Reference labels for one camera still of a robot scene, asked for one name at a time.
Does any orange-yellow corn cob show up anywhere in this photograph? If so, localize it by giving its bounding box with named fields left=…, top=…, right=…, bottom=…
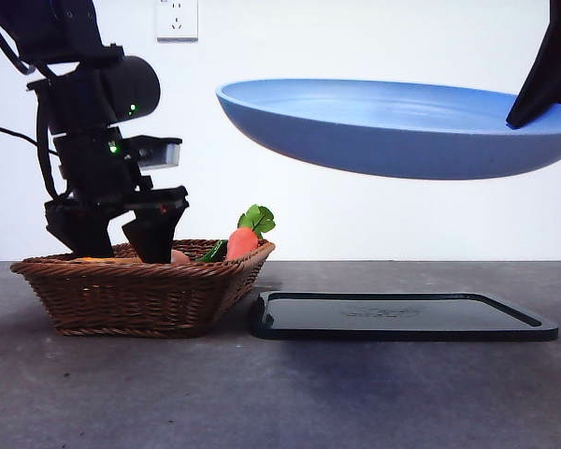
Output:
left=76, top=255, right=142, bottom=263

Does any blue round plate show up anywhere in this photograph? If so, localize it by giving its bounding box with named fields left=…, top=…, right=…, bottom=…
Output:
left=215, top=78, right=561, bottom=181

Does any brown wicker basket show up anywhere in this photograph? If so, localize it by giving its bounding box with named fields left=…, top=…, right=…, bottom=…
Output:
left=9, top=239, right=276, bottom=338

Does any dark green vegetable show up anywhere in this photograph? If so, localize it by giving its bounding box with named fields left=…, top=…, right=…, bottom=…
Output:
left=196, top=239, right=229, bottom=263

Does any orange carrot with green leaves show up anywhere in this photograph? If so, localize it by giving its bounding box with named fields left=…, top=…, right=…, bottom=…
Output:
left=224, top=204, right=277, bottom=262

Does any black rectangular tray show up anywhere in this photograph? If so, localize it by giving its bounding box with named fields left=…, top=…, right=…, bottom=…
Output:
left=249, top=291, right=560, bottom=341

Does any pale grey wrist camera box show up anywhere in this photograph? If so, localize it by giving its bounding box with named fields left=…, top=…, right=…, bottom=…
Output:
left=123, top=135, right=183, bottom=170

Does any thin black cable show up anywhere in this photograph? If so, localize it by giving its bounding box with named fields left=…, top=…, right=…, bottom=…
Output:
left=0, top=119, right=60, bottom=156

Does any white wall socket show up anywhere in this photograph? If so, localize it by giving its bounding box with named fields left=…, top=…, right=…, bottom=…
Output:
left=156, top=0, right=199, bottom=43

